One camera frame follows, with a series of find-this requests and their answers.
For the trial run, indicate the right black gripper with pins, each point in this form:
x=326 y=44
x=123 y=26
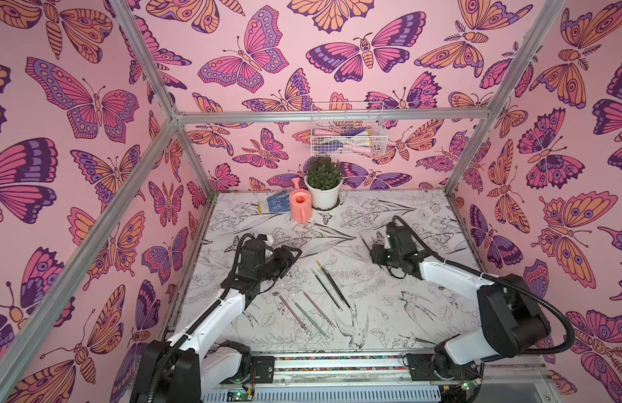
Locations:
x=380 y=250

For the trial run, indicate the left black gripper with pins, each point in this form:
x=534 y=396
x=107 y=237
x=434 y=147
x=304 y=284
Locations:
x=286 y=262

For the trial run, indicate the green pencil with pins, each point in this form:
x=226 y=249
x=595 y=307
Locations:
x=311 y=320

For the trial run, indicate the brown pencil with yellow cap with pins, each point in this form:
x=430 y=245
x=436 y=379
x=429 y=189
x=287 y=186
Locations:
x=334 y=285

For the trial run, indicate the red pencil with clear cap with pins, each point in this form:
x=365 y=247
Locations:
x=319 y=310

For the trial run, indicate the blue pencil with clear cap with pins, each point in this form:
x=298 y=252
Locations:
x=326 y=289

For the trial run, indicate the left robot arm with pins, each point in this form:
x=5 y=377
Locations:
x=191 y=363

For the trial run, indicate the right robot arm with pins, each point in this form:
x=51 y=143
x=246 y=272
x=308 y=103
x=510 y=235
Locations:
x=514 y=321

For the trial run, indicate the blue seed packet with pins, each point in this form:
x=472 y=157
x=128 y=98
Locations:
x=277 y=203

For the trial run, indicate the pink watering can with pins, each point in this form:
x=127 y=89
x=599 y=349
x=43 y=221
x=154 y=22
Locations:
x=301 y=205

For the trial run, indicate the green plant in white pot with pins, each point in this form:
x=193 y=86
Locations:
x=323 y=180

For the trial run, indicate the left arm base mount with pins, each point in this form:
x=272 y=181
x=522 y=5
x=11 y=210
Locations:
x=255 y=368

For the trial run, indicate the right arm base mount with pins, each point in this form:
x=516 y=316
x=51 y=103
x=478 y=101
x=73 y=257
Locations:
x=436 y=367

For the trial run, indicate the white wire wall basket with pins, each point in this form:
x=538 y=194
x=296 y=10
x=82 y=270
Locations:
x=348 y=132

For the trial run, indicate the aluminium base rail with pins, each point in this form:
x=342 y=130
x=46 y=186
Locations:
x=382 y=377

